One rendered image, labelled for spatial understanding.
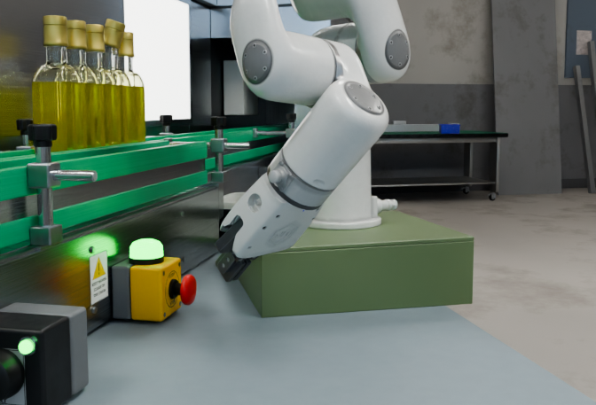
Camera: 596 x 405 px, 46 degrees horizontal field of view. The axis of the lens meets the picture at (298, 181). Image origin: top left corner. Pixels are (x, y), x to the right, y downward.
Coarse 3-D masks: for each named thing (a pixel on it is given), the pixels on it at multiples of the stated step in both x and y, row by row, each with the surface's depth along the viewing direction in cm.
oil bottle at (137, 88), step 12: (132, 72) 128; (132, 84) 126; (132, 96) 126; (144, 96) 131; (132, 108) 126; (144, 108) 131; (132, 120) 127; (144, 120) 131; (132, 132) 127; (144, 132) 131
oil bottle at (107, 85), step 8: (96, 72) 115; (104, 72) 116; (104, 80) 115; (112, 80) 118; (104, 88) 115; (112, 88) 118; (104, 96) 115; (112, 96) 118; (104, 104) 115; (112, 104) 118; (104, 112) 115; (112, 112) 118; (104, 120) 116; (112, 120) 118; (104, 128) 116; (112, 128) 118; (104, 136) 116; (112, 136) 118; (104, 144) 116; (112, 144) 118
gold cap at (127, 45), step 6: (126, 36) 127; (132, 36) 128; (126, 42) 127; (132, 42) 128; (120, 48) 127; (126, 48) 127; (132, 48) 128; (120, 54) 127; (126, 54) 127; (132, 54) 128
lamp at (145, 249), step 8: (144, 240) 93; (152, 240) 93; (136, 248) 91; (144, 248) 91; (152, 248) 92; (160, 248) 92; (136, 256) 91; (144, 256) 91; (152, 256) 92; (160, 256) 92; (136, 264) 91; (144, 264) 91; (152, 264) 92
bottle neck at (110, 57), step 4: (108, 48) 121; (112, 48) 121; (104, 52) 121; (108, 52) 121; (112, 52) 122; (116, 52) 122; (104, 56) 121; (108, 56) 121; (112, 56) 121; (116, 56) 122; (104, 60) 122; (108, 60) 121; (112, 60) 122; (116, 60) 122; (104, 64) 122; (108, 64) 122; (112, 64) 122; (116, 64) 122
